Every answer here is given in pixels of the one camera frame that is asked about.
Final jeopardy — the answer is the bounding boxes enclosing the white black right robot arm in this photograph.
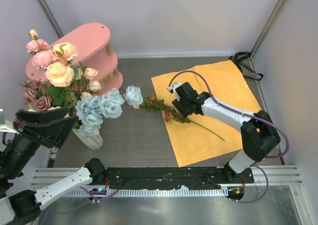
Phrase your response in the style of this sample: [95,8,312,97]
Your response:
[167,82,281,183]

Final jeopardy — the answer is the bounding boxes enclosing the rust brown rose stem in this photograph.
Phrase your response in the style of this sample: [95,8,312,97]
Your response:
[140,93,225,141]

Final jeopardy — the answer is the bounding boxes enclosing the peach rose flower stem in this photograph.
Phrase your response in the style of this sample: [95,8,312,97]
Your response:
[75,62,101,98]

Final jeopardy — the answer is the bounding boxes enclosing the white slotted cable duct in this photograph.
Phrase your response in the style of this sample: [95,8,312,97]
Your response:
[65,186,228,198]

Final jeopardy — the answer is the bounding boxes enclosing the orange yellow wrapping paper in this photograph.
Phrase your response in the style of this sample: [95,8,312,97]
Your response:
[151,60,262,167]

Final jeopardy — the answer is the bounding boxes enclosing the white ribbed ceramic vase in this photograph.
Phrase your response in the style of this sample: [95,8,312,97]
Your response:
[73,125,103,150]

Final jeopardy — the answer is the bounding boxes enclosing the pink three-tier shelf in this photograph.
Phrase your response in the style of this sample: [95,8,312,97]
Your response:
[25,22,124,96]

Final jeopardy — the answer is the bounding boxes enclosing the large peach peony stem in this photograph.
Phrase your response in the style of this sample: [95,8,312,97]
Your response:
[45,42,82,115]

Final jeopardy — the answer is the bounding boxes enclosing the green mug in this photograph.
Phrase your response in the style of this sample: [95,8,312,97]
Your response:
[103,73,113,82]

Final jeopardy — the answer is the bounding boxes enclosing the black ribbon strap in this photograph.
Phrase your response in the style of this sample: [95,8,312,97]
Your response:
[228,52,264,81]

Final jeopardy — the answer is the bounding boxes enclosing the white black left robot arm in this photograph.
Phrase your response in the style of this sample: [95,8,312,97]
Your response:
[0,107,106,225]

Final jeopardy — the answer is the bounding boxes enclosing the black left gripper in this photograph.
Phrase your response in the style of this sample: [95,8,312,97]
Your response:
[0,106,81,177]

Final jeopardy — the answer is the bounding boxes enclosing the aluminium frame rail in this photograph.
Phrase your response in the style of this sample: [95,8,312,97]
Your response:
[252,165,303,186]

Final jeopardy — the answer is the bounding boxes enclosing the blue flower stem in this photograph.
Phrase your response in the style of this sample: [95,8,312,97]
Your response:
[76,85,144,129]

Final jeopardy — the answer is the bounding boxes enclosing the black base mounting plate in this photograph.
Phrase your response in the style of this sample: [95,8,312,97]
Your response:
[102,166,254,190]

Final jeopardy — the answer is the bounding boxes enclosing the mauve rose flower stem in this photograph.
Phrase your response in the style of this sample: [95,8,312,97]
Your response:
[21,79,53,111]

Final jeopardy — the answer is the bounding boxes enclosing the pink rose flower stem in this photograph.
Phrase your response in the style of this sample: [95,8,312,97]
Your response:
[26,28,54,69]

